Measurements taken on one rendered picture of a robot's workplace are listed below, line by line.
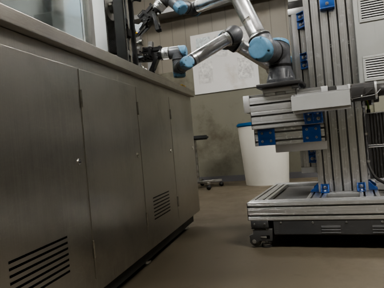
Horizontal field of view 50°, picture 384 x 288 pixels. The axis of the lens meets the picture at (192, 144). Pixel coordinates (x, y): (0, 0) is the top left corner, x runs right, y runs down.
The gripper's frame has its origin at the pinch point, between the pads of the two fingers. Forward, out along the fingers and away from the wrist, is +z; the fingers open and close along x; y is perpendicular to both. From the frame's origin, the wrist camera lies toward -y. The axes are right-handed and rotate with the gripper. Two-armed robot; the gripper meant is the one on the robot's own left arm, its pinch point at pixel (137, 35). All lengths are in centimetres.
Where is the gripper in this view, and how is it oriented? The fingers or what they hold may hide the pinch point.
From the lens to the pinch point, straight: 262.5
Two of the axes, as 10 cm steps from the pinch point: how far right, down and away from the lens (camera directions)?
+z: -6.9, 7.1, 1.8
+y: -6.9, -7.1, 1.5
